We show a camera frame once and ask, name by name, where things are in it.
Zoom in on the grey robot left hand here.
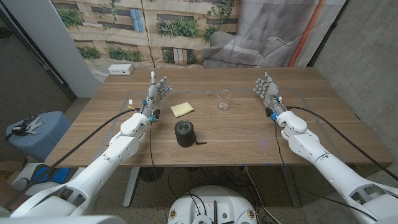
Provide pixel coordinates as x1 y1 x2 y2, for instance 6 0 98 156
139 70 173 116

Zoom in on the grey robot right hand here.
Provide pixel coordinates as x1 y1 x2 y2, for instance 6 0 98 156
253 72 287 116

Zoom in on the clear glass beaker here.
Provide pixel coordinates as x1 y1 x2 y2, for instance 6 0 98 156
216 90 232 112

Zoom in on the yellow sponge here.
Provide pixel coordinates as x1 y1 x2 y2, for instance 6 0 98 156
170 101 195 118

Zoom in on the black cylindrical speaker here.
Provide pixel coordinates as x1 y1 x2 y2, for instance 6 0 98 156
174 119 208 148

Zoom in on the white power strip box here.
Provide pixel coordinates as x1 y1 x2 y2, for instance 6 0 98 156
108 63 134 76

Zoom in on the printed backdrop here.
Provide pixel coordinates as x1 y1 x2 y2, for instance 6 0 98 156
50 0 348 84

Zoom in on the black round floor fan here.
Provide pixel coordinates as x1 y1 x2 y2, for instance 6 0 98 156
139 167 165 183

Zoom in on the white table leg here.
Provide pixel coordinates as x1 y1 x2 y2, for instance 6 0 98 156
279 164 301 208
123 167 141 208

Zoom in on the white pillar panel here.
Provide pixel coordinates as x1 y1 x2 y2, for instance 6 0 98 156
0 0 102 99

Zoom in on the blue padded stool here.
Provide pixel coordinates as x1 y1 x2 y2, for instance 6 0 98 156
5 111 73 162

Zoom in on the white robot torso base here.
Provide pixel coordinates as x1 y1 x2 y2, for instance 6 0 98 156
167 185 258 224

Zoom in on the grey and black tool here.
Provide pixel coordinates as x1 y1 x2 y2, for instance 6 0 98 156
4 114 46 141

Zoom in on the cardboard box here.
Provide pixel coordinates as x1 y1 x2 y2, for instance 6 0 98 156
0 160 27 184

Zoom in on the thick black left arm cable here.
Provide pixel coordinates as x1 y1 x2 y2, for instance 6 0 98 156
2 108 141 209

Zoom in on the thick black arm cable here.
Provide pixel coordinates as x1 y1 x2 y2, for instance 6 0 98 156
2 108 141 209
285 106 398 182

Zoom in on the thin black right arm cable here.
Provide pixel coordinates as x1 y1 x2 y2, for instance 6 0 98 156
273 119 379 222

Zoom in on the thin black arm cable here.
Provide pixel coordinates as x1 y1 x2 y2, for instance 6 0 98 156
148 120 156 170
273 119 379 222

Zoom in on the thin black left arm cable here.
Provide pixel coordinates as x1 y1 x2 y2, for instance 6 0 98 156
148 120 156 170

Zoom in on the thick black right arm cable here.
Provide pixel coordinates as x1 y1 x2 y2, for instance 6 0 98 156
285 106 398 182

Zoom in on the grey floor cable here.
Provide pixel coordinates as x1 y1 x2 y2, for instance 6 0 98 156
244 167 274 224

